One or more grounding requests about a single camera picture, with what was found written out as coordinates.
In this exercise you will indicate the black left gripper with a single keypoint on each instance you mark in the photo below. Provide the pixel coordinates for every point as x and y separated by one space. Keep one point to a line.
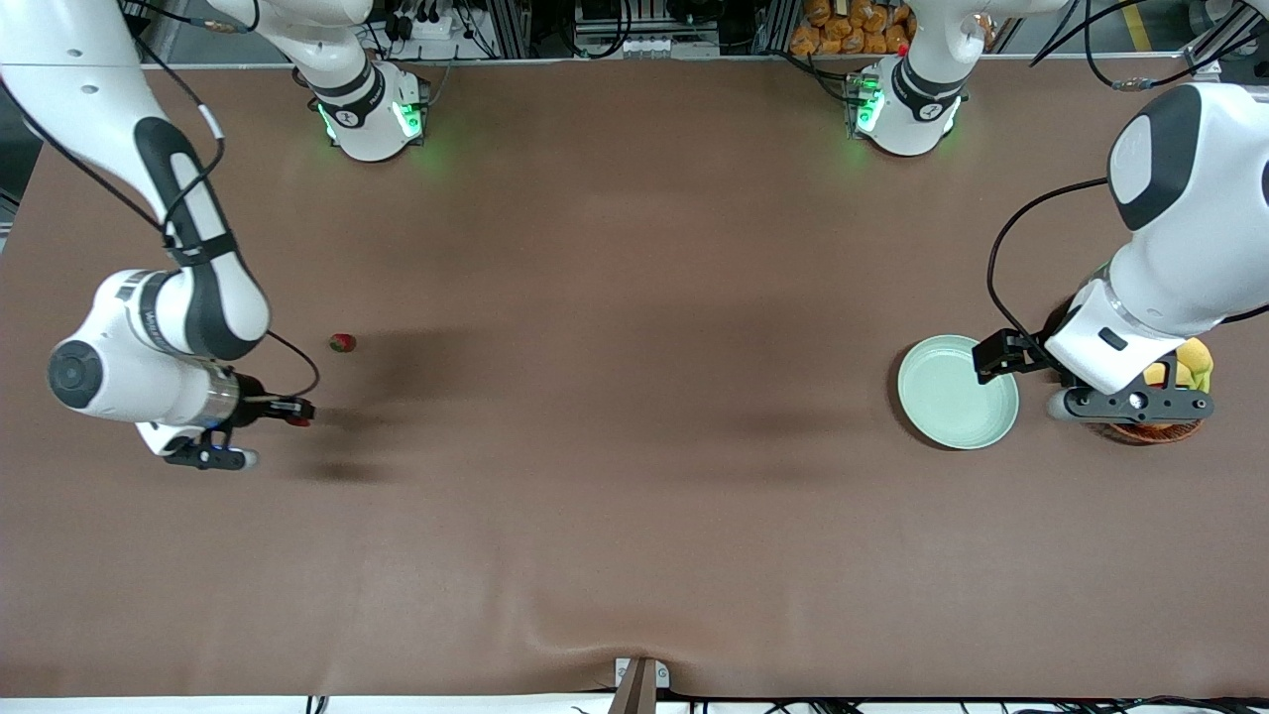
1037 357

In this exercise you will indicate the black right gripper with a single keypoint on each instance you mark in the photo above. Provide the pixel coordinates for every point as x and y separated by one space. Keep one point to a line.
251 395

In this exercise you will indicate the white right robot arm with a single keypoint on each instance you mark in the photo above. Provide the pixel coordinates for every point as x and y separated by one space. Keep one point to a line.
129 327

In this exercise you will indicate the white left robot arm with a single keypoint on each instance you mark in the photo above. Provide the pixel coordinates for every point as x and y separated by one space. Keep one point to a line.
1190 248

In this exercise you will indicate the pale green round plate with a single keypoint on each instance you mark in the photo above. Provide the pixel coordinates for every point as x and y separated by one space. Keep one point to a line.
952 397

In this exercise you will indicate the brown wicker basket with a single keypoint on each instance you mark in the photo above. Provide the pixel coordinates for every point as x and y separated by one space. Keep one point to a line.
1140 434

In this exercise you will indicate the yellow banana bunch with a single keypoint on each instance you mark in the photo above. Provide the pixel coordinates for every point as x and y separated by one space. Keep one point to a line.
1195 362

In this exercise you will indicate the large brown table mat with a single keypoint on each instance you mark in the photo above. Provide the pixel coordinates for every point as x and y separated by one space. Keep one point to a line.
634 297

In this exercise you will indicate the pile of brown bread rolls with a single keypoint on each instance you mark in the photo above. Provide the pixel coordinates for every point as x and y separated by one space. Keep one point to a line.
843 30

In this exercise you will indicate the white power strip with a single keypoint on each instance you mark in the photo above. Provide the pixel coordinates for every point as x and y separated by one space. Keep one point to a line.
421 25

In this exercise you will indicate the white terminal block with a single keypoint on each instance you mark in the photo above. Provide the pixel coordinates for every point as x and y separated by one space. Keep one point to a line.
639 45

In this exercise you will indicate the aluminium frame rail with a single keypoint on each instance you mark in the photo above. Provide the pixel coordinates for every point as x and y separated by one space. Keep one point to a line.
1205 55

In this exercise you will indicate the aluminium frame post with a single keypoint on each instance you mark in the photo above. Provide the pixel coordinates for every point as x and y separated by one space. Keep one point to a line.
776 28
506 30

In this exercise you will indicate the grey brown camera post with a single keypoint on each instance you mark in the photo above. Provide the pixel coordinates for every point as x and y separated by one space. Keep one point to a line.
634 694

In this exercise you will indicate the white metal bracket plate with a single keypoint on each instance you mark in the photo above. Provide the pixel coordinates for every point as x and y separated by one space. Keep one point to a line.
662 674

